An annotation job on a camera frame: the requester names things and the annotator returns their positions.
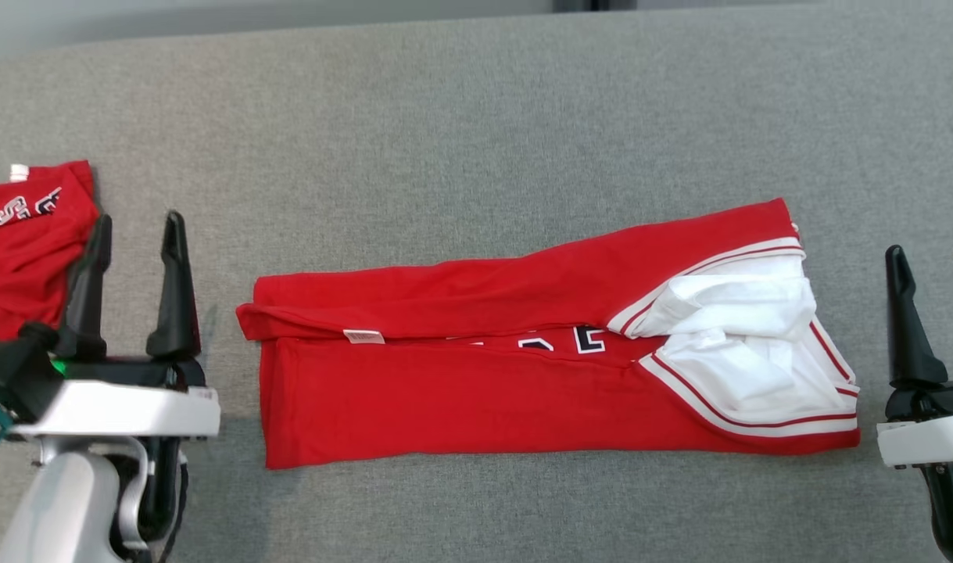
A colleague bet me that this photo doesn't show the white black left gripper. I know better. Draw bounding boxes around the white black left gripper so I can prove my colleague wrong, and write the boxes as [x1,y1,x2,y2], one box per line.
[11,210,221,440]

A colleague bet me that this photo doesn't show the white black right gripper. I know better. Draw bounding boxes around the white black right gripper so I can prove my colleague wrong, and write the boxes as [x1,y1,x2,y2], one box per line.
[876,240,953,470]

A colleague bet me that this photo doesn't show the grey frame post with cable channel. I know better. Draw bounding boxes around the grey frame post with cable channel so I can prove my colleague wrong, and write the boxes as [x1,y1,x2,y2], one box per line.
[553,0,640,13]

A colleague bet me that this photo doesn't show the red lettered garment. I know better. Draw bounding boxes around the red lettered garment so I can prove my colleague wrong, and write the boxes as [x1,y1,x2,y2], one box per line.
[0,160,102,342]

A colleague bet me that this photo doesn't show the red white-trimmed jersey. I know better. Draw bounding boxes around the red white-trimmed jersey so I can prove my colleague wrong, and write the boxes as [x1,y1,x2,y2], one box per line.
[236,197,862,470]

